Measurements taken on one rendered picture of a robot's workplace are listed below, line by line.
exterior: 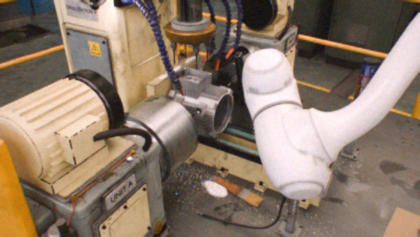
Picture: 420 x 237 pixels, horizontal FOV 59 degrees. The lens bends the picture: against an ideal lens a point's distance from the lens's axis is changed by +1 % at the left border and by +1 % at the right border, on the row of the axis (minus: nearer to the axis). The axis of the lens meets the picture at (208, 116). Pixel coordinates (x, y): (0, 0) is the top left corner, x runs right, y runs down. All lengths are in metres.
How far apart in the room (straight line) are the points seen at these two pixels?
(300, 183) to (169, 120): 0.59
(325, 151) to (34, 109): 0.58
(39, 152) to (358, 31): 3.85
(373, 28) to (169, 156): 3.44
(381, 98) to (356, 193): 0.82
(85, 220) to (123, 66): 0.65
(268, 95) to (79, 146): 0.40
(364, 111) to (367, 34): 3.65
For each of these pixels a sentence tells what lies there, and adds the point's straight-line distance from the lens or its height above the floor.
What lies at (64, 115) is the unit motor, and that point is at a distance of 0.84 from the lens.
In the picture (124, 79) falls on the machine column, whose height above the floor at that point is 1.15.
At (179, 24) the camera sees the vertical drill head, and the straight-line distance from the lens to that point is 1.28.
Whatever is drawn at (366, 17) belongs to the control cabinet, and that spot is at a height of 0.61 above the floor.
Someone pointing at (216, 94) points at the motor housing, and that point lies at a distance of 1.34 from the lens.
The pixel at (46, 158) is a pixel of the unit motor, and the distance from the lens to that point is 0.82.
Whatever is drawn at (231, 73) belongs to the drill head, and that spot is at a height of 1.08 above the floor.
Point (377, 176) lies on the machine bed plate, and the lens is 1.57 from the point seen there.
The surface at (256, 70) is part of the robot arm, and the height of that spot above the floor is 1.45.
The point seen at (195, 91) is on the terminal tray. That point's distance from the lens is 1.35.
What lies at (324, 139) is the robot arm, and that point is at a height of 1.39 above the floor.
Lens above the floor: 1.74
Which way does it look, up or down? 32 degrees down
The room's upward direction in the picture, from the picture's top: straight up
